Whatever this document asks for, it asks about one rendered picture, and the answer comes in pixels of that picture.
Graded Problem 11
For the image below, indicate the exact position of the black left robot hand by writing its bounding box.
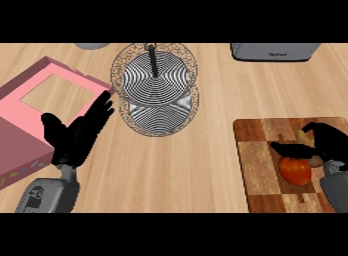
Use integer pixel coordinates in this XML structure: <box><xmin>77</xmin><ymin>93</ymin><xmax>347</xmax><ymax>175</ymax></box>
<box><xmin>40</xmin><ymin>89</ymin><xmax>117</xmax><ymax>169</ymax></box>

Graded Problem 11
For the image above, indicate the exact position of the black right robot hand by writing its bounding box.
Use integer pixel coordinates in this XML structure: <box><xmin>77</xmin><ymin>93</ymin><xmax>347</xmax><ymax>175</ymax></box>
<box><xmin>269</xmin><ymin>121</ymin><xmax>348</xmax><ymax>172</ymax></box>

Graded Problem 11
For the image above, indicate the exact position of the yellow-green pear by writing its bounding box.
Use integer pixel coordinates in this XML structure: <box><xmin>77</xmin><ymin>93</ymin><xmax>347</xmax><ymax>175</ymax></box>
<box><xmin>295</xmin><ymin>128</ymin><xmax>317</xmax><ymax>148</ymax></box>

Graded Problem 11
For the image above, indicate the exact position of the wooden checkered cutting board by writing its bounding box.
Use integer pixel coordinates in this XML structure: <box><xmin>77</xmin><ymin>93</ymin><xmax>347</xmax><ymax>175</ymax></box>
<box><xmin>232</xmin><ymin>116</ymin><xmax>348</xmax><ymax>214</ymax></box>

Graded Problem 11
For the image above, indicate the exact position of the orange red fruit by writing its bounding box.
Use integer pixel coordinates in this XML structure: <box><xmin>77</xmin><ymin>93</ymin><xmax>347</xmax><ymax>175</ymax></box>
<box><xmin>279</xmin><ymin>157</ymin><xmax>313</xmax><ymax>186</ymax></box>

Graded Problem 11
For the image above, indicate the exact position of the pink open box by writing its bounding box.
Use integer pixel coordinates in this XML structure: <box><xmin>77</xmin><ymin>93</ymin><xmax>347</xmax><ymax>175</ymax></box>
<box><xmin>0</xmin><ymin>55</ymin><xmax>117</xmax><ymax>199</ymax></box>

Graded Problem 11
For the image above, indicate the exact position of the grey round object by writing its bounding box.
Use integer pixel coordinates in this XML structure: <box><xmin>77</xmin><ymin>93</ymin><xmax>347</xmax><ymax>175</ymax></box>
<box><xmin>72</xmin><ymin>43</ymin><xmax>112</xmax><ymax>51</ymax></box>

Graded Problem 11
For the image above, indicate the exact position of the grey toaster appliance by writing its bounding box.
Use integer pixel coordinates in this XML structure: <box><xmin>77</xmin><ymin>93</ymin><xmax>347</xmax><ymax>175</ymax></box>
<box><xmin>229</xmin><ymin>43</ymin><xmax>323</xmax><ymax>63</ymax></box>

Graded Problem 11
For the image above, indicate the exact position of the silver tiered wire basket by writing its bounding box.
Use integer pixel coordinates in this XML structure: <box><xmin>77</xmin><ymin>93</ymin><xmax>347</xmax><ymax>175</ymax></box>
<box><xmin>109</xmin><ymin>43</ymin><xmax>202</xmax><ymax>138</ymax></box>

